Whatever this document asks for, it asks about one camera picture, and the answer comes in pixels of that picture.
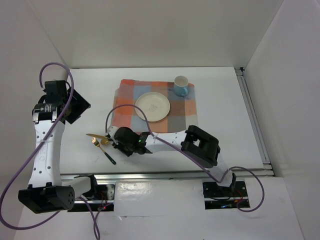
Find aluminium front rail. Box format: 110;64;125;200
61;165;275;182

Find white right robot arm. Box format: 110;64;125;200
107;125;236;196

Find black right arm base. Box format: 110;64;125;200
202;180;250;210

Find gold knife black handle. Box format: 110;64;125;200
86;133;107;139

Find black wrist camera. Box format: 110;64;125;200
44;80;68;104
105;126;139;145

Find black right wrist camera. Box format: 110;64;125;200
105;126;139;145

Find orange checkered cloth placemat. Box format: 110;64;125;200
110;79;198;133

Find aluminium side rail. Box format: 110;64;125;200
234;67;275;177

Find gold fork black handle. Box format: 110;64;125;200
91;137;117;165

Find gold spoon black handle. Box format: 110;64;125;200
100;137;113;145

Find cream round plate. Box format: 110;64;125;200
135;92;171;122

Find blue mug white inside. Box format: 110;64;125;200
173;76;189;97

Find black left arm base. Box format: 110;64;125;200
68;182;115;213

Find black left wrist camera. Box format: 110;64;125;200
44;80;68;104

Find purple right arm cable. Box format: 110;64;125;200
104;104;265;213

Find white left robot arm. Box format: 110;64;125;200
18;89;99;214

